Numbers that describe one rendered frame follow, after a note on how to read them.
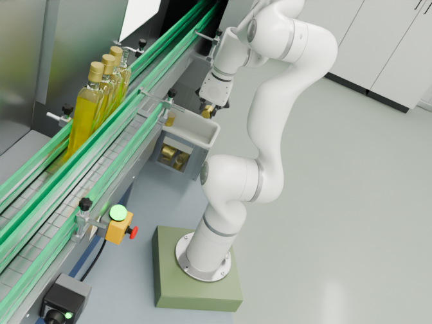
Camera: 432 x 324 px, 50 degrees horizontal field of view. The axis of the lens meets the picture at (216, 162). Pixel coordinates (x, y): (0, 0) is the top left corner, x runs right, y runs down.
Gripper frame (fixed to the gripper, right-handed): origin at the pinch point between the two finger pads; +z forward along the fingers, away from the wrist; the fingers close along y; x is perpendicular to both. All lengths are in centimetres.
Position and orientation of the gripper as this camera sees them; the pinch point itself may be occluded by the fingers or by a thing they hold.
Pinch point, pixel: (207, 110)
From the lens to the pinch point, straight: 169.7
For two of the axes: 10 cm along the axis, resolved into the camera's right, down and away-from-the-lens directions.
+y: 9.0, 4.3, -0.3
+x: 2.8, -5.4, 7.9
